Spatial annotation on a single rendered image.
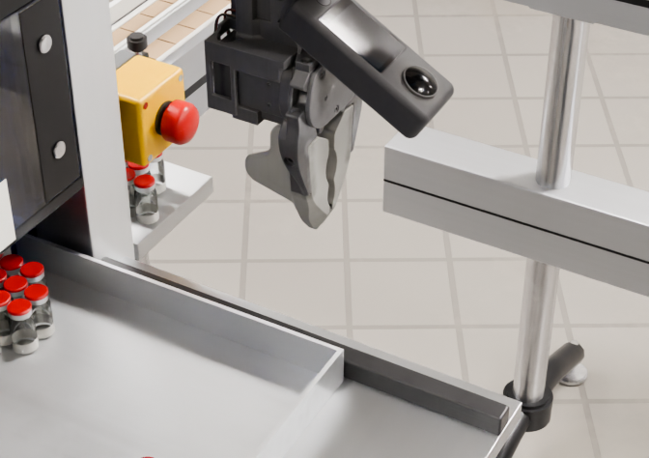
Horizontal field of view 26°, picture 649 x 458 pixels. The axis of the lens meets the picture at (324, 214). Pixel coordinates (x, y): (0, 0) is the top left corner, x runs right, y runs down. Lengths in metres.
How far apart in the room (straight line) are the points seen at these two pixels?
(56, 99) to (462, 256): 1.68
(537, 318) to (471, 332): 0.46
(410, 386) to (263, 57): 0.36
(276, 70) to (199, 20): 0.70
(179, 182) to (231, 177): 1.56
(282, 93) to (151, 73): 0.40
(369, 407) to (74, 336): 0.27
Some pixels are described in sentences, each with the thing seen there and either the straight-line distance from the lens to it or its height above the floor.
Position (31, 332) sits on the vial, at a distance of 1.22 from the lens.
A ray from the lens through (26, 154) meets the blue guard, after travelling 1.16.
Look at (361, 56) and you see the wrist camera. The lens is 0.89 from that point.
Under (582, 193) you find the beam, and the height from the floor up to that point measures 0.55.
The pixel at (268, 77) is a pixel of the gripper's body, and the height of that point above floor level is 1.22.
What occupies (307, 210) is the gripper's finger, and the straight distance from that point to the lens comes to 0.97.
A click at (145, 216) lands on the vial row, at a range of 1.36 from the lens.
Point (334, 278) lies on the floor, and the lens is 2.69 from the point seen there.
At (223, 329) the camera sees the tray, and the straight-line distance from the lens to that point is 1.22.
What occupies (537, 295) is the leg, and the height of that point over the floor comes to 0.36.
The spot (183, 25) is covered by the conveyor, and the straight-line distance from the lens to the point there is 1.59.
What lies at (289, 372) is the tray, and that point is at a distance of 1.19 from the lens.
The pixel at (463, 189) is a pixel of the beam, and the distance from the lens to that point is 2.04.
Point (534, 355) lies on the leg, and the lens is 2.19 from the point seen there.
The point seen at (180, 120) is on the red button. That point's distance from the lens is 1.28.
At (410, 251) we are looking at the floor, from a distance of 2.77.
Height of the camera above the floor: 1.68
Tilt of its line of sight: 36 degrees down
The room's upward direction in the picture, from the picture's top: straight up
